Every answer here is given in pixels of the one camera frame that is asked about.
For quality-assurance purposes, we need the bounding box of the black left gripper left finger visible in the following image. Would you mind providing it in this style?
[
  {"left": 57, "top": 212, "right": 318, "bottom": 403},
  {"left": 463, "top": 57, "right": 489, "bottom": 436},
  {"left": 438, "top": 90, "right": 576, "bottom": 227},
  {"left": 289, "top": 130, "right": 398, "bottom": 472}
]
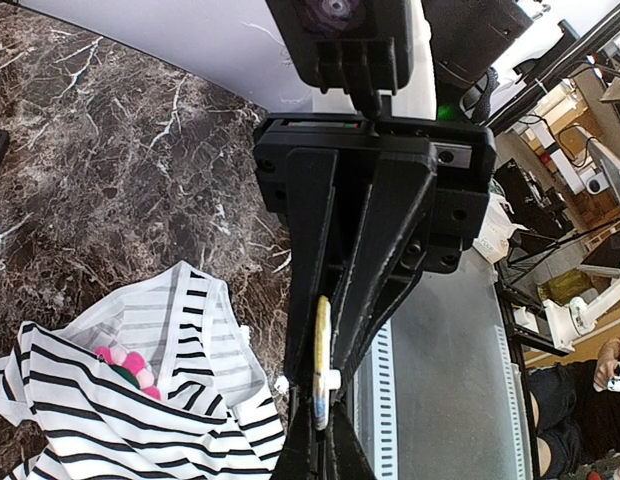
[{"left": 272, "top": 387, "right": 323, "bottom": 480}]

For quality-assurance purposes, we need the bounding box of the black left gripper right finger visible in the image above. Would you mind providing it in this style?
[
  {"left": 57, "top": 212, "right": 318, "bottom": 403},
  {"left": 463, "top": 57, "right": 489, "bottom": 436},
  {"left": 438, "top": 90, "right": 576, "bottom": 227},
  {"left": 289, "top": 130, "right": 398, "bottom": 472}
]
[{"left": 325, "top": 402, "right": 375, "bottom": 480}]

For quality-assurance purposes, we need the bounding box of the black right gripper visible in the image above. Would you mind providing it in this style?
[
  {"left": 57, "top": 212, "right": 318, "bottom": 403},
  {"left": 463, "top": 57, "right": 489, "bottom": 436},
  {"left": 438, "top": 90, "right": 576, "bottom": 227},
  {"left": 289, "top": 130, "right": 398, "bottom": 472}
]
[{"left": 253, "top": 114, "right": 496, "bottom": 392}]

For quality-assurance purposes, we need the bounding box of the round yellow grey brooch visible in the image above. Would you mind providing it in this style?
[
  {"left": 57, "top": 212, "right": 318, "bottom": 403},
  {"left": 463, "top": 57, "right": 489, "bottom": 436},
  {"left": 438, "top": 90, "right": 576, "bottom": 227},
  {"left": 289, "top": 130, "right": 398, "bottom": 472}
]
[{"left": 312, "top": 296, "right": 341, "bottom": 431}]

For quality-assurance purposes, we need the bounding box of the black white striped garment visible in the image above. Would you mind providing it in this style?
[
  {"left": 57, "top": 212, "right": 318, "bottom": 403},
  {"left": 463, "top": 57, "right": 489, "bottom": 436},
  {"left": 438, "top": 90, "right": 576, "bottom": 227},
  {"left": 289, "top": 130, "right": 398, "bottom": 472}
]
[{"left": 0, "top": 262, "right": 286, "bottom": 479}]

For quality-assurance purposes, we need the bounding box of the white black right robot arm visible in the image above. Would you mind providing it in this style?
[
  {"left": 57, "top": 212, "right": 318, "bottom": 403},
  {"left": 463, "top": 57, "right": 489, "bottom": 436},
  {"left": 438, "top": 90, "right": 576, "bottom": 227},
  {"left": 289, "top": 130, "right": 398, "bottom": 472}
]
[{"left": 254, "top": 1, "right": 532, "bottom": 398}]

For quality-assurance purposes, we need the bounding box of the pink flower brooch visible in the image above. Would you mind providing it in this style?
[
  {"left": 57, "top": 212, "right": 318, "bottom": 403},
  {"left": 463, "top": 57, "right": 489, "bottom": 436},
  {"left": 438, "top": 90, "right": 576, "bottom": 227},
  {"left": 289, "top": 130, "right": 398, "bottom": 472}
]
[{"left": 95, "top": 346, "right": 161, "bottom": 400}]

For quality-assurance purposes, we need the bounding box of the white slotted cable duct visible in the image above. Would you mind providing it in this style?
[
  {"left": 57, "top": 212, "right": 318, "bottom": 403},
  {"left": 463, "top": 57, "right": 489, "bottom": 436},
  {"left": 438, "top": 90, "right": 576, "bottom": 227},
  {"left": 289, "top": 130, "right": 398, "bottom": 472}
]
[{"left": 354, "top": 322, "right": 531, "bottom": 479}]

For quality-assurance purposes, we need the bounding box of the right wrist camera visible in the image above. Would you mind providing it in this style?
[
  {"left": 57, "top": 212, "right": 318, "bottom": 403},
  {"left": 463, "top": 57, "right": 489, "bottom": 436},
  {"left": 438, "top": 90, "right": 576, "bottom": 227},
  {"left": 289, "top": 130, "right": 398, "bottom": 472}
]
[{"left": 267, "top": 0, "right": 414, "bottom": 94}]

